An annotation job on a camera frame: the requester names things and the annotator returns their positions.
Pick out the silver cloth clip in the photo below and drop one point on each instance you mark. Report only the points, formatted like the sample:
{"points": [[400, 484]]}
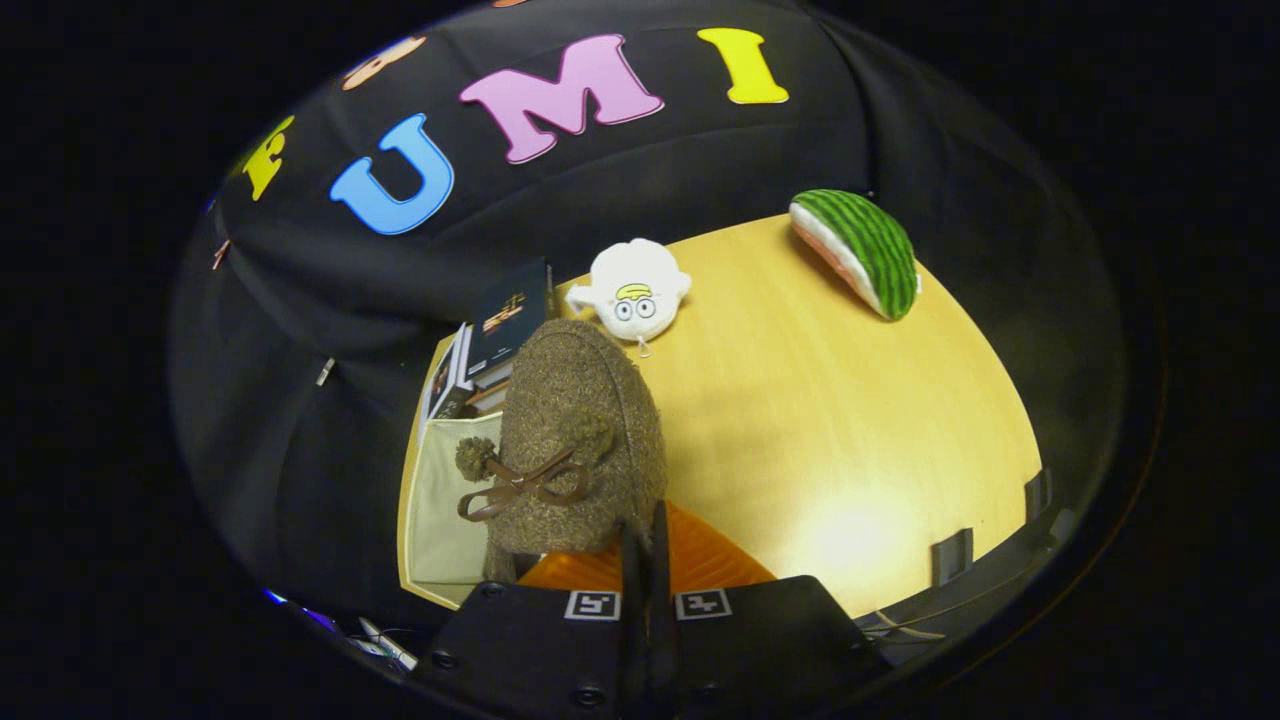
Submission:
{"points": [[326, 371]]}

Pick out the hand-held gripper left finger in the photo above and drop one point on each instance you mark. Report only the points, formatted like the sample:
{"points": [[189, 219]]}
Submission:
{"points": [[530, 650]]}

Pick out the dark cover book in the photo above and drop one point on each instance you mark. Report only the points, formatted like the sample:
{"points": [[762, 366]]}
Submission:
{"points": [[510, 310]]}

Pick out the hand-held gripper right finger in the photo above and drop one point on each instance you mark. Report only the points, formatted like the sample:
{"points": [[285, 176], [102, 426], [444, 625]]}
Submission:
{"points": [[770, 640]]}

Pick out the black backdrop cloth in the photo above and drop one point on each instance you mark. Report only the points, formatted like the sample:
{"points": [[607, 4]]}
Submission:
{"points": [[300, 400]]}

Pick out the black table edge bracket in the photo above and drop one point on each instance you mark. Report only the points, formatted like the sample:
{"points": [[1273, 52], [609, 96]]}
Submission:
{"points": [[953, 557], [1038, 494]]}

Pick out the watermelon slice plush toy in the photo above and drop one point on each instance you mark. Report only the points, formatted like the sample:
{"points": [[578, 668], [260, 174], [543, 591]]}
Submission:
{"points": [[870, 245]]}

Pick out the white plush toy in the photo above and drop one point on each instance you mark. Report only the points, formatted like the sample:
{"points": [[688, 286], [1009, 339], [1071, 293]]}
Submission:
{"points": [[635, 280]]}

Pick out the brown fuzzy slipper shoe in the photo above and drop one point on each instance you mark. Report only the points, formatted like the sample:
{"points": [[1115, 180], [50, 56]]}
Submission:
{"points": [[600, 400]]}

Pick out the pink cloth clip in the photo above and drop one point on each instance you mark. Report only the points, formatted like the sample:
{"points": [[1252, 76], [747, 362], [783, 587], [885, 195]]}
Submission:
{"points": [[221, 255]]}

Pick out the white portrait cover book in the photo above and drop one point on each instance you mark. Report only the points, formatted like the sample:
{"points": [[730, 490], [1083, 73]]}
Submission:
{"points": [[445, 375]]}

